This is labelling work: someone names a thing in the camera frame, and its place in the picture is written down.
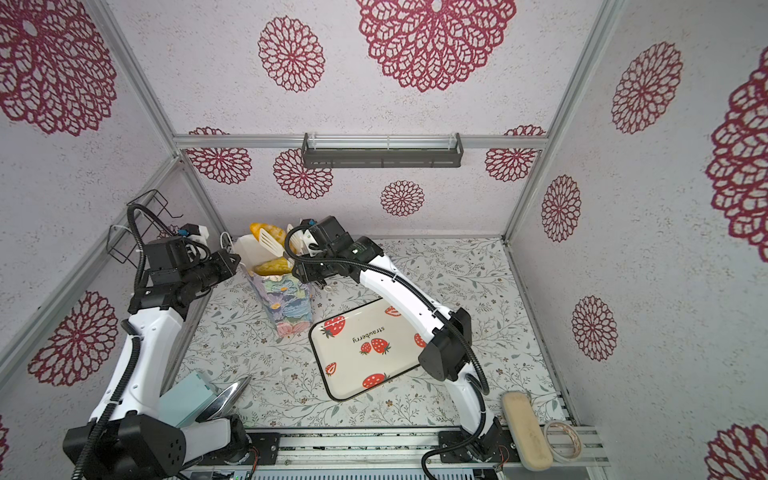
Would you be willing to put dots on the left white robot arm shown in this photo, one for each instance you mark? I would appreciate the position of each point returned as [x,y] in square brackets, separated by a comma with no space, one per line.
[125,437]

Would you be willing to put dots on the black wire rack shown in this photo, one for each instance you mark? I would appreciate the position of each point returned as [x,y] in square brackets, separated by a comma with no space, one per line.
[120,244]

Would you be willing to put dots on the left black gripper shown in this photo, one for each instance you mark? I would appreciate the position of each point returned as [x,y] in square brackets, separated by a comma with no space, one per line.
[227,270]

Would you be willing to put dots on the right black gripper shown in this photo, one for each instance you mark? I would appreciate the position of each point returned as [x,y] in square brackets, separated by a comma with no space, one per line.
[309,272]

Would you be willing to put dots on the croissant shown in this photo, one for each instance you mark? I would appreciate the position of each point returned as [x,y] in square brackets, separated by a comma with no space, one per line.
[275,232]
[275,267]

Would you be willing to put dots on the teal sponge block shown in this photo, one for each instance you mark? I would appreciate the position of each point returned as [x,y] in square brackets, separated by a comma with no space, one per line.
[180,406]

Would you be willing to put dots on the steel tongs with cream tips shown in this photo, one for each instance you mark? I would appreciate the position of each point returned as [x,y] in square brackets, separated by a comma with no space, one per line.
[270,237]

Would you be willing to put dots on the floral paper bag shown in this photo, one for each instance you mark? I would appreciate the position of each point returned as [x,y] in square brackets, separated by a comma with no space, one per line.
[286,301]

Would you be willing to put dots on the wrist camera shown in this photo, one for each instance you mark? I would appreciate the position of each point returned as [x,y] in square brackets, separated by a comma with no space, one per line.
[194,232]
[325,238]

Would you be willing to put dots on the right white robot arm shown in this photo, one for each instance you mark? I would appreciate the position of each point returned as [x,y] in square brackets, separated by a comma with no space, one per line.
[448,355]

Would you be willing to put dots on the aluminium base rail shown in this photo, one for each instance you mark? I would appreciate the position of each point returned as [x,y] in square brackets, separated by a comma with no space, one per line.
[388,453]

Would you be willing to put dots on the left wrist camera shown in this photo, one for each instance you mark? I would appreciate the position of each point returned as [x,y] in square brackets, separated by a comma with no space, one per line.
[194,232]

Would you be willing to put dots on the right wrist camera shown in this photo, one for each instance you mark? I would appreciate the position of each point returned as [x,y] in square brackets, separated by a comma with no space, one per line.
[325,238]

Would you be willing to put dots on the tape roll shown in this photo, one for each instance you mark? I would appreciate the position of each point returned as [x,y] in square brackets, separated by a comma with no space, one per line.
[564,442]

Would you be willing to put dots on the strawberry pattern tray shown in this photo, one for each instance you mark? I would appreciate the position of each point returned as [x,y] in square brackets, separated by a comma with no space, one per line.
[363,348]

